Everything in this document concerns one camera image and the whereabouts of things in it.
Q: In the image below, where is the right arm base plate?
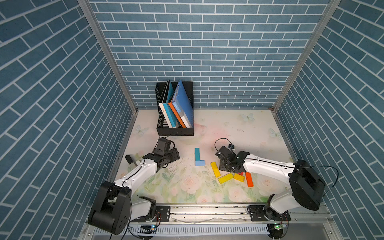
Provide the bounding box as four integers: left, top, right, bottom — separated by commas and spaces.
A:
246, 205, 291, 222

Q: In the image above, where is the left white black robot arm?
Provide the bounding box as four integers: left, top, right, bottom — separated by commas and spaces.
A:
88, 137, 180, 235

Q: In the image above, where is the aluminium mounting rail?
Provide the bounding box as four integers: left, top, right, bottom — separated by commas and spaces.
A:
80, 203, 340, 226

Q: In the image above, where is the teal book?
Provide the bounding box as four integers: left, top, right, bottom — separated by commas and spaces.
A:
164, 81, 180, 128

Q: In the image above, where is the white slotted cable duct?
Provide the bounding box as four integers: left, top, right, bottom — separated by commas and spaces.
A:
92, 224, 270, 237

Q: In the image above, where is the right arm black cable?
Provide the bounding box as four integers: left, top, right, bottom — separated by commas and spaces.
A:
299, 165, 340, 199

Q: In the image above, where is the orange long block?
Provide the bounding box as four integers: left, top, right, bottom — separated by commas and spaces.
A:
245, 172, 254, 188

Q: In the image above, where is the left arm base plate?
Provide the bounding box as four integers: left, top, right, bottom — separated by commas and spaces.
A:
132, 206, 171, 224

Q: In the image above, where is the small black white device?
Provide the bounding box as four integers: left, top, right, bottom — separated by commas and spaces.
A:
125, 155, 134, 165

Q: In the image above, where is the light blue block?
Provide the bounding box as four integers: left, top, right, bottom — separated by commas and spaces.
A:
195, 161, 206, 167

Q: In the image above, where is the large blue folder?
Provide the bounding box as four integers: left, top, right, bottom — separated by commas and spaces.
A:
172, 81, 194, 128

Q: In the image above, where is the white book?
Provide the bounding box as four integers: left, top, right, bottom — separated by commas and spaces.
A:
159, 80, 172, 128

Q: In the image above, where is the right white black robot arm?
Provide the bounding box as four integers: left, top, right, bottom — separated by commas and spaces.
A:
215, 146, 326, 220

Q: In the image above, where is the yellow small block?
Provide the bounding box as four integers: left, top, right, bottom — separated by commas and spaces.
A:
234, 174, 245, 183

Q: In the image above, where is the teal long block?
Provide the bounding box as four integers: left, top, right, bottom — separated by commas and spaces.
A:
195, 148, 201, 162

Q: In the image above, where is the yellow long block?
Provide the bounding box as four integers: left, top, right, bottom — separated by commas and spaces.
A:
211, 162, 221, 178

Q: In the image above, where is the black mesh file holder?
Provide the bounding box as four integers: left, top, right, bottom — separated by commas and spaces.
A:
156, 81, 194, 137

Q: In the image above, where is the orange book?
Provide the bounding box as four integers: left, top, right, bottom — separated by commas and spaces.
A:
168, 102, 186, 128

